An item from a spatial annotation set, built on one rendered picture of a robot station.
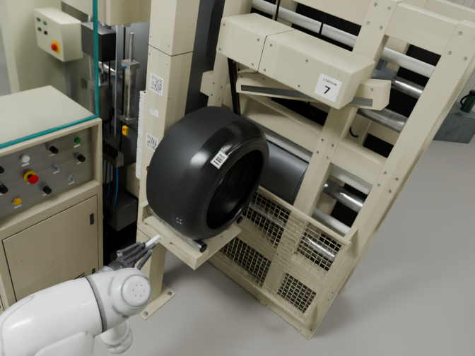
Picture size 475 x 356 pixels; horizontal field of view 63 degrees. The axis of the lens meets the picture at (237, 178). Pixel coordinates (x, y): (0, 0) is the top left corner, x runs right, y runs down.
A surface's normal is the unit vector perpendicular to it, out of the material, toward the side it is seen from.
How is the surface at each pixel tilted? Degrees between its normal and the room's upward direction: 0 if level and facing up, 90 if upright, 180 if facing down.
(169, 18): 90
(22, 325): 25
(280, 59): 90
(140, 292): 38
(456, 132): 90
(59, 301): 8
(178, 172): 60
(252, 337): 0
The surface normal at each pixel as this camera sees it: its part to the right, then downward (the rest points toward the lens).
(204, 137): -0.09, -0.53
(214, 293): 0.20, -0.78
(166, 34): -0.59, 0.38
